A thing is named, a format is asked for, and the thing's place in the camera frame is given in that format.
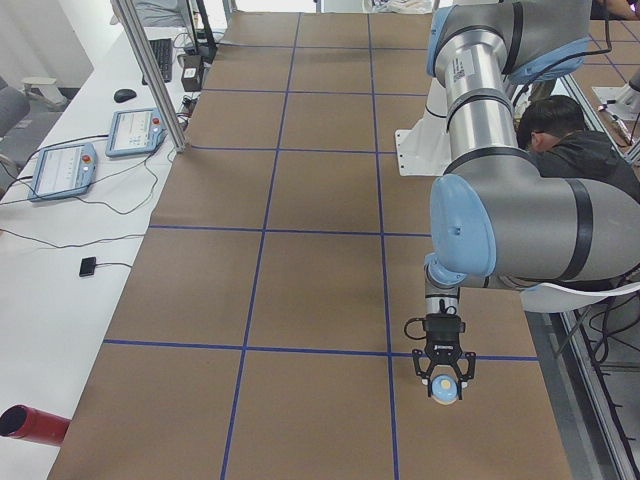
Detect small black box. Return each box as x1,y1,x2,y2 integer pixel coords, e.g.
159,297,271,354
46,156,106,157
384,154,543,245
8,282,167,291
181,55,204,92

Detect near blue teach pendant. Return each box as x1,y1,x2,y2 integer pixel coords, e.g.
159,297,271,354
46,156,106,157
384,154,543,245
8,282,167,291
28,143,97,202

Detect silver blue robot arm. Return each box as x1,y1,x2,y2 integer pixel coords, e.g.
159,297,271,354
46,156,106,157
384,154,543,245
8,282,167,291
412,1,639,405

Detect blue teach pendant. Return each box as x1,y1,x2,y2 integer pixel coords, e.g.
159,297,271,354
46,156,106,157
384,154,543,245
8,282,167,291
105,108,167,158
28,143,97,202

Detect red cylinder tube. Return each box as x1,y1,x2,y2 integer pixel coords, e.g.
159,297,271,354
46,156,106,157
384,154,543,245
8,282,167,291
1,405,70,447

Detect small black square device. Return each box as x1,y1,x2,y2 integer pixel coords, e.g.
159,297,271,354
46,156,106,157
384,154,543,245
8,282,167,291
79,256,97,278

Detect black keyboard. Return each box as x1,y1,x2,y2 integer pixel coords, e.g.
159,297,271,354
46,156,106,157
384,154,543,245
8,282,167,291
149,38,173,83

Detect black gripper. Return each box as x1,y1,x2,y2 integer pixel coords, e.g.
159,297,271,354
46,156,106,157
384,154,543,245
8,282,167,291
411,313,476,400

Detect black computer mouse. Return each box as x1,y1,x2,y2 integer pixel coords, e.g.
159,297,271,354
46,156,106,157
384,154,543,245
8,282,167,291
113,88,137,104

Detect person in black jacket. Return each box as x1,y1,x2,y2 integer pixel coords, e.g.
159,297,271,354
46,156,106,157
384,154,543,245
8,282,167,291
517,95,639,200

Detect aluminium frame post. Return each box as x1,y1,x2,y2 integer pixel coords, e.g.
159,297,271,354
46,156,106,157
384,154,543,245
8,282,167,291
111,0,187,153

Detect far blue teach pendant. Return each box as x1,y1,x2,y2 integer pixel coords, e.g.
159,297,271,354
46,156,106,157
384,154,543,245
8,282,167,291
105,108,167,158

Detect white chair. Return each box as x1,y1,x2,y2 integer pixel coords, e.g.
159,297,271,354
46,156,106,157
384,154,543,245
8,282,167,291
519,282,639,313

